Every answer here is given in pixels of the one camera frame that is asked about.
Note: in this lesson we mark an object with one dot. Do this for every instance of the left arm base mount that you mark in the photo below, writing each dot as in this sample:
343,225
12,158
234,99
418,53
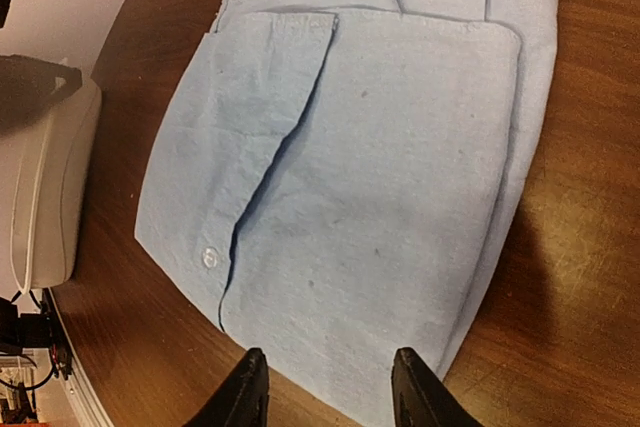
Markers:
41,330

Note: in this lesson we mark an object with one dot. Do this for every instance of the white plastic bin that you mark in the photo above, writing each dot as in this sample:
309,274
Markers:
43,175

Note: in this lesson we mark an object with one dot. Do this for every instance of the aluminium front rail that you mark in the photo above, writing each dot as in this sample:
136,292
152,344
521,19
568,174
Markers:
81,395

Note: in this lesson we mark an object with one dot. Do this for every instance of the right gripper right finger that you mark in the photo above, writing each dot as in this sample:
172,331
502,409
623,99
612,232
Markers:
420,399

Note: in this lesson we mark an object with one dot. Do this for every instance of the light blue long sleeve shirt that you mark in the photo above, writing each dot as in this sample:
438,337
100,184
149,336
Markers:
335,179

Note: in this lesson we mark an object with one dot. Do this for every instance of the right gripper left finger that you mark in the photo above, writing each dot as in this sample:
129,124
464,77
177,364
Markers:
242,398

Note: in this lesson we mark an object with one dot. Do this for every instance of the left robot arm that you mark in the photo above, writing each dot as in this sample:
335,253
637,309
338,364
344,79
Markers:
30,87

